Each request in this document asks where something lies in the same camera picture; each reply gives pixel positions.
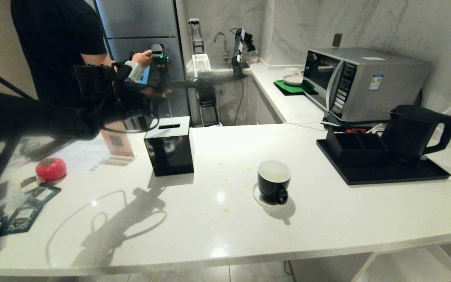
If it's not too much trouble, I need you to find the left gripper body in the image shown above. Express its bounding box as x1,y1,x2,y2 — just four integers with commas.
114,80,152,118

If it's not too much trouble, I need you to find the dark tea bag sachet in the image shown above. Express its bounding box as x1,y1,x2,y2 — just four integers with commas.
25,183,62,207
1,205,43,236
20,176,40,191

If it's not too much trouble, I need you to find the black cup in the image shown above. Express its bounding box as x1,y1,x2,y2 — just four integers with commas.
257,160,292,205

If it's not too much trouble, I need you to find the black electric kettle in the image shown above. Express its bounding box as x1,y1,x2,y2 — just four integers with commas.
381,104,451,169

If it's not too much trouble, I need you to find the acrylic card stand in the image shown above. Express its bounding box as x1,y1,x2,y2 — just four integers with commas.
100,121,137,166

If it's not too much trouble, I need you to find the black tissue box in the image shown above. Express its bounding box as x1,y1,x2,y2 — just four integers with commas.
144,116,195,177

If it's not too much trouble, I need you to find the silver refrigerator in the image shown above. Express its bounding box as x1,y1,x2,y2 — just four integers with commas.
94,0,191,119

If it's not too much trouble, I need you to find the black stool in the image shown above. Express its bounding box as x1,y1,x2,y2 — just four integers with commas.
197,84,221,127

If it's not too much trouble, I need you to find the white dish basket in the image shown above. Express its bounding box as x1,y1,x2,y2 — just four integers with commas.
191,54,212,78

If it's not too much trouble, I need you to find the white paper sheet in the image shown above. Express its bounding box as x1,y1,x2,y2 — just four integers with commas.
52,138,111,174

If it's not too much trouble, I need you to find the person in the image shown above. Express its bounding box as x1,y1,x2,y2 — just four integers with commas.
10,0,153,103

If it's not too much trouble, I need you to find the chrome sink faucet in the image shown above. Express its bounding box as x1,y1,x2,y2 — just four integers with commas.
213,31,229,62

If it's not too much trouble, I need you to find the red tomato-shaped timer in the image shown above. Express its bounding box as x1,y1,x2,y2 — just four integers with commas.
35,157,68,182

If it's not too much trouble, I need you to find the green mat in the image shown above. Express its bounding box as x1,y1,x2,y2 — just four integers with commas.
273,79,315,96

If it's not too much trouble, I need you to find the white saucer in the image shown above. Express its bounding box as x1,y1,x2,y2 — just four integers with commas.
253,183,289,206

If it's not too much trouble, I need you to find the white plate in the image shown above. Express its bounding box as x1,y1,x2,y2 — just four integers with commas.
282,74,305,87

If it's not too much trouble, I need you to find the microwave door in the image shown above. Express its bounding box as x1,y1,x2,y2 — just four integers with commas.
303,50,345,119

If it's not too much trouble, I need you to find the black condiment organizer box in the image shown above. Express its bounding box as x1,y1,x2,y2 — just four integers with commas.
325,128,390,166

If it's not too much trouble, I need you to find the silver microwave oven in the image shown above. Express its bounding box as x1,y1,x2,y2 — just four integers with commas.
303,47,432,123

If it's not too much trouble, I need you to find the black tray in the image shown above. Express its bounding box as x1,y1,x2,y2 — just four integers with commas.
316,138,451,185

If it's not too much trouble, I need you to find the white under-counter shelf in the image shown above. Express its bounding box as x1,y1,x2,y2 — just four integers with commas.
350,238,451,282

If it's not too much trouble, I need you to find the black cable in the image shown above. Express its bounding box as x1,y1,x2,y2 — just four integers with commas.
0,65,35,101

